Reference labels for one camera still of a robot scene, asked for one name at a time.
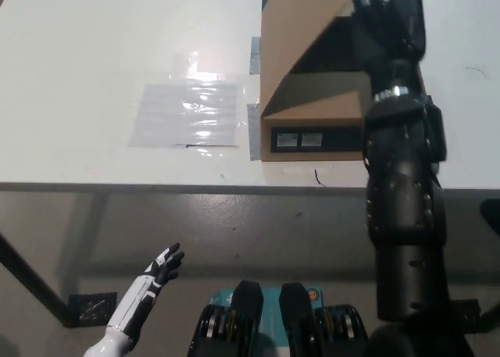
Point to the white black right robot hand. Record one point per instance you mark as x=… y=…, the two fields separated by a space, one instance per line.
x=394 y=17

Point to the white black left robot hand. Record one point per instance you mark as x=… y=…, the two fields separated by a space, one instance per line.
x=144 y=290

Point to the brown cardboard storage box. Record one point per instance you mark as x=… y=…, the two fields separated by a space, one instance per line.
x=289 y=40

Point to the black floor tape patch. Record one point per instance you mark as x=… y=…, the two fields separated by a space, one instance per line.
x=465 y=314
x=88 y=308

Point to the black slanted table leg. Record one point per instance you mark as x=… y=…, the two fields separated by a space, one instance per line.
x=31 y=275

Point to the short grey tape strip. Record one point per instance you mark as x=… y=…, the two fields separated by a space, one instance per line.
x=255 y=54

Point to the clear plastic sheet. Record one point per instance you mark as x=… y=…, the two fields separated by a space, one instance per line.
x=183 y=115

